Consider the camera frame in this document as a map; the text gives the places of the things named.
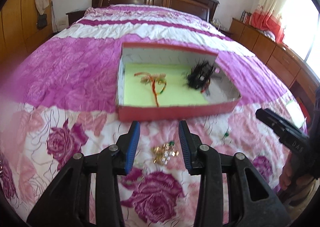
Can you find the green bead earring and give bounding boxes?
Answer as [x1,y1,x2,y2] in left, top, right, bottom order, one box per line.
[222,130,231,144]

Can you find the gold pearl earrings cluster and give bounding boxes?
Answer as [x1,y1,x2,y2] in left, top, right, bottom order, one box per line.
[151,141,179,165]

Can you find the black feather hair clip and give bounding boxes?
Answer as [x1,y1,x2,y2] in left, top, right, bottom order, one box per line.
[186,61,215,93]

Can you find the pink flower hair clip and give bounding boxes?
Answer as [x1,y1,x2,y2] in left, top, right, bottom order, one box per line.
[140,73,167,85]

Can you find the person's right hand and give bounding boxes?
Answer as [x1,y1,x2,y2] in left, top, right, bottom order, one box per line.
[279,153,292,191]

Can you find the wooden dresser cabinet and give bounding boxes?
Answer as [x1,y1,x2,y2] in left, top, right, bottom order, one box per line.
[229,18,319,109]

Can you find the pink floral bedspread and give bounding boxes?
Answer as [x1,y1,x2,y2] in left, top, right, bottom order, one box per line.
[1,4,306,226]

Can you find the red cardboard box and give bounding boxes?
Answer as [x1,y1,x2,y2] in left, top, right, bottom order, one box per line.
[116,43,242,122]

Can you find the red and cream curtain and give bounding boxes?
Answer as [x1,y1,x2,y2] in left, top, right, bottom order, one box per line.
[250,0,288,43]

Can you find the wooden wardrobe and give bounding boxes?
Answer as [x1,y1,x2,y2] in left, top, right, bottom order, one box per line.
[1,0,53,63]

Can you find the black hanging bag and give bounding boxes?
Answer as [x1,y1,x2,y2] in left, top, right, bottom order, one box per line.
[36,14,48,30]

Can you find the dark wooden nightstand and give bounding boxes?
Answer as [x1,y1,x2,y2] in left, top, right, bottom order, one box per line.
[66,10,86,26]

